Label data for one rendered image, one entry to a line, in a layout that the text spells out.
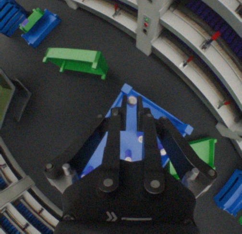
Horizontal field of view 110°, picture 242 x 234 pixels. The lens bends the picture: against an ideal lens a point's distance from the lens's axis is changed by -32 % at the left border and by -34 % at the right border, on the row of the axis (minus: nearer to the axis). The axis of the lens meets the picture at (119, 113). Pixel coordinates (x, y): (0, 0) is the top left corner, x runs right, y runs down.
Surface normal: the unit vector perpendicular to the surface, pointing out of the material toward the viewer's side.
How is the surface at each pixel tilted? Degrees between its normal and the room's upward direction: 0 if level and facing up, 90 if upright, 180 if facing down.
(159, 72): 0
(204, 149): 0
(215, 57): 20
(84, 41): 0
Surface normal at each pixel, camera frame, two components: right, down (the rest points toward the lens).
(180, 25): -0.31, 0.26
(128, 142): -0.08, 0.01
